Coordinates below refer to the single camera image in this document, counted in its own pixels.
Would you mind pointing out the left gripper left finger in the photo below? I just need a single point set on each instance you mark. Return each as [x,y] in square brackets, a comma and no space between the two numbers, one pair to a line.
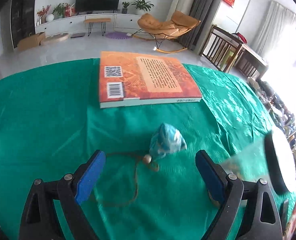
[39,218]

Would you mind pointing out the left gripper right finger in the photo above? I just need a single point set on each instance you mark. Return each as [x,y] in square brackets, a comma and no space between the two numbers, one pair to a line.
[261,218]

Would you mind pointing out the blue patterned sachet pouch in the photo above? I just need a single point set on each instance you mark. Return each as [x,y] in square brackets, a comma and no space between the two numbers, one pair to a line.
[167,140]

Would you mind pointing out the clear jar black lid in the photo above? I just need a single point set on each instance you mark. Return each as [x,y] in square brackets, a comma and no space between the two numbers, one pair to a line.
[269,158]

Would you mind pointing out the green satin tablecloth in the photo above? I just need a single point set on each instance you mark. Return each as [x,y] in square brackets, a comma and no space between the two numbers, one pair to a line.
[51,122]

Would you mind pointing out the orange book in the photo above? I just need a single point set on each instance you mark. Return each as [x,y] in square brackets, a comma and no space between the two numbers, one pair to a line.
[132,79]

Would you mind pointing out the wooden side table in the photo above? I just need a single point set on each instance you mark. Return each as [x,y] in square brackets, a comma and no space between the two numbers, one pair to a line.
[226,51]

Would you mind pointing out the cardboard box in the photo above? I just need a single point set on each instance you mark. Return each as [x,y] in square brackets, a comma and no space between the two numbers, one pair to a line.
[31,41]

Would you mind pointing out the purple round mat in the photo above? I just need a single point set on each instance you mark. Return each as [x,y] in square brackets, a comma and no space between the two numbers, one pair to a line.
[116,35]

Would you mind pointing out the red flower vase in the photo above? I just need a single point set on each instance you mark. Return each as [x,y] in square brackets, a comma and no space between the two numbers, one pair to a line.
[43,13]

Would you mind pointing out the leafy plant red pot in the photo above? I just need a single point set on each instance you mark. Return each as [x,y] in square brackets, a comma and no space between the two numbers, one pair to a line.
[63,10]

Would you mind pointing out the white tv cabinet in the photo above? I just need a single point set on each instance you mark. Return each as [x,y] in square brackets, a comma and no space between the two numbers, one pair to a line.
[91,23]

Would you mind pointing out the orange rocking chair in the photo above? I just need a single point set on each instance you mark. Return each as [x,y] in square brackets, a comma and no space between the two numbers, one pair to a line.
[152,29]

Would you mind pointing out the black television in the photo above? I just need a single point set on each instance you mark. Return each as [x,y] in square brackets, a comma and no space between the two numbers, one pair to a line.
[96,5]

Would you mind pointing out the small dark potted plant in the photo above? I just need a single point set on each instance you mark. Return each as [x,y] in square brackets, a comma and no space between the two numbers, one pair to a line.
[125,6]

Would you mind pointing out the dark bookshelf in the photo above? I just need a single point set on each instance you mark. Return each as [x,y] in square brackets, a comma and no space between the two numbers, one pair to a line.
[22,20]

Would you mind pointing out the grey curtain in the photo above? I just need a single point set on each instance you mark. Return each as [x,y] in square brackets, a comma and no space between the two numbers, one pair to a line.
[204,11]

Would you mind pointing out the green potted plant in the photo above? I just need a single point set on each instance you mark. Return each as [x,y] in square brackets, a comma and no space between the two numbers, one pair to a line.
[142,6]

